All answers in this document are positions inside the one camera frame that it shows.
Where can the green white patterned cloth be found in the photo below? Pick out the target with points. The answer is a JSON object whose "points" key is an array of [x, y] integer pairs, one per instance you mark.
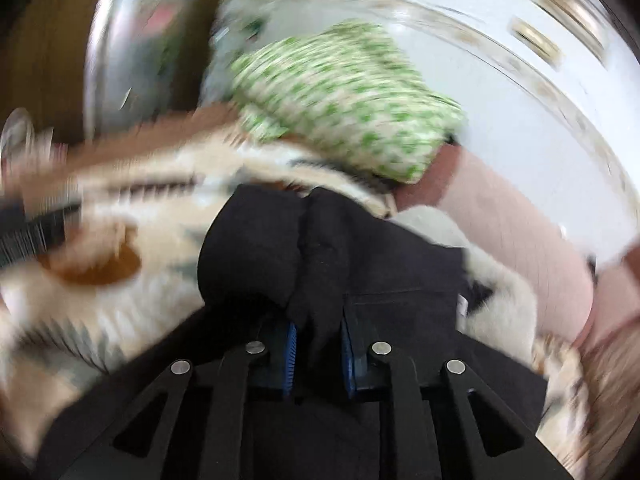
{"points": [[345, 105]]}

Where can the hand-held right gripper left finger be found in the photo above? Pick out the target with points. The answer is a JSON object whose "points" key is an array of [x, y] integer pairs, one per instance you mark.
{"points": [[289, 360]]}

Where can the pink bed sheet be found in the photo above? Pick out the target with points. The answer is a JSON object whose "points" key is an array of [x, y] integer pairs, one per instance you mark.
{"points": [[515, 240]]}

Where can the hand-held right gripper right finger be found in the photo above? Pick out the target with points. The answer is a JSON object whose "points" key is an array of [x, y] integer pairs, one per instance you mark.
{"points": [[348, 360]]}

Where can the black garment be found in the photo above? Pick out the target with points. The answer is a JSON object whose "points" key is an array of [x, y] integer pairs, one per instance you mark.
{"points": [[380, 270]]}

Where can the white washing machine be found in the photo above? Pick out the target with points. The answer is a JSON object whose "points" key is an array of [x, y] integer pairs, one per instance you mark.
{"points": [[500, 60]]}

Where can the cream leaf-print blanket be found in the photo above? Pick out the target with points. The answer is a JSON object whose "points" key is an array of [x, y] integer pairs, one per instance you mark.
{"points": [[150, 240]]}

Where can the cream fleece cloth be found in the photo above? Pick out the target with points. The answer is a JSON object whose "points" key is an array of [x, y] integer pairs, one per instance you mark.
{"points": [[500, 290]]}

